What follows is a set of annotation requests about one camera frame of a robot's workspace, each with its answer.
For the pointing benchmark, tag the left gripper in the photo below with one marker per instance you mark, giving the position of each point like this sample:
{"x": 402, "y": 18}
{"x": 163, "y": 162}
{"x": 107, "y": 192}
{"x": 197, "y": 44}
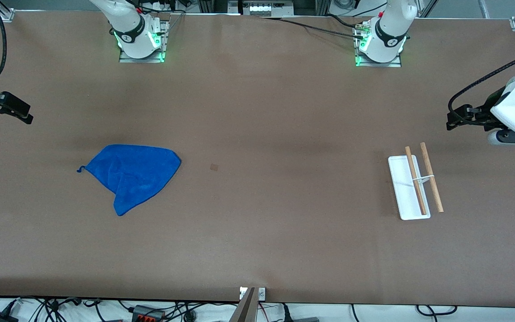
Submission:
{"x": 483, "y": 112}

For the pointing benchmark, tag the blue microfibre towel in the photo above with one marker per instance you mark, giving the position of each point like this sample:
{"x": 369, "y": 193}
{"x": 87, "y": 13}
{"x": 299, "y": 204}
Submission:
{"x": 132, "y": 174}

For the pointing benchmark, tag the wooden rack rod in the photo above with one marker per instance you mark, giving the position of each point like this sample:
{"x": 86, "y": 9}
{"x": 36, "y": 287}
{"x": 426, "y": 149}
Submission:
{"x": 427, "y": 161}
{"x": 411, "y": 165}

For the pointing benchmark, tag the white rack base tray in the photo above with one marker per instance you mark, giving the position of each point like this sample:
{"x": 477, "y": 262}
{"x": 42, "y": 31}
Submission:
{"x": 400, "y": 179}

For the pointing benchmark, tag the black power adapter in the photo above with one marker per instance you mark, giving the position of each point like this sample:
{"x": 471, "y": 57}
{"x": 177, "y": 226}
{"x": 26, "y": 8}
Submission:
{"x": 0, "y": 317}

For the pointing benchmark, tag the white power strip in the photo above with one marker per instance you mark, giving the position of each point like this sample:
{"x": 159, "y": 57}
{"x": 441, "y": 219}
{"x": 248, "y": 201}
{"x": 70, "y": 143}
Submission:
{"x": 266, "y": 9}

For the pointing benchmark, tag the black box orange connectors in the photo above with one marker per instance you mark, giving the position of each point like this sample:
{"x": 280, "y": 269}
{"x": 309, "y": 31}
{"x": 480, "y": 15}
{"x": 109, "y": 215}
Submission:
{"x": 148, "y": 314}

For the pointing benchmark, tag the white rack support bracket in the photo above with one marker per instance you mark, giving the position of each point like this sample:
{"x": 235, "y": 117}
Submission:
{"x": 423, "y": 179}

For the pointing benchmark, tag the aluminium frame post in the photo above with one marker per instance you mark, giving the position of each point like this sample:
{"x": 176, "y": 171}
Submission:
{"x": 427, "y": 8}
{"x": 324, "y": 6}

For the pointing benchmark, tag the silver camera bracket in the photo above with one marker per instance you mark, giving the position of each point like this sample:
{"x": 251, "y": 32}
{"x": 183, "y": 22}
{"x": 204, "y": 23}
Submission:
{"x": 262, "y": 294}

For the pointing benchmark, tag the grey camera pole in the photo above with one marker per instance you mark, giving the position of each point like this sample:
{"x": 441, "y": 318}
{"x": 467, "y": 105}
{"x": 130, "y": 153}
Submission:
{"x": 246, "y": 308}

